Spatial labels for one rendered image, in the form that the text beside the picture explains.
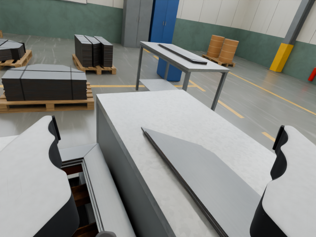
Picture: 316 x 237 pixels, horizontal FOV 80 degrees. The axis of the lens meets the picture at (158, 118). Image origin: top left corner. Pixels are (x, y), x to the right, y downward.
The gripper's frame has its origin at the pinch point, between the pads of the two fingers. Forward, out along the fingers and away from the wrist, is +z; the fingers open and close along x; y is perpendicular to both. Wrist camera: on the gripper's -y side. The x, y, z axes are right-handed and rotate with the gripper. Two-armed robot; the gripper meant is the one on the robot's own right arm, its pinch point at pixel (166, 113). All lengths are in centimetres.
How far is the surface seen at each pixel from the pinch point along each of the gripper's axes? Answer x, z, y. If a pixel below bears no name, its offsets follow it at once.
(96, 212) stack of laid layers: -24, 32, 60
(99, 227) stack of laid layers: -21, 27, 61
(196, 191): 10.5, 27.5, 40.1
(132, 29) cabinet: -133, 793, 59
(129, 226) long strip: -10, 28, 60
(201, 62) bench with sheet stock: 51, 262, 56
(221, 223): 15.6, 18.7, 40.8
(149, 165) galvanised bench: -4, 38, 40
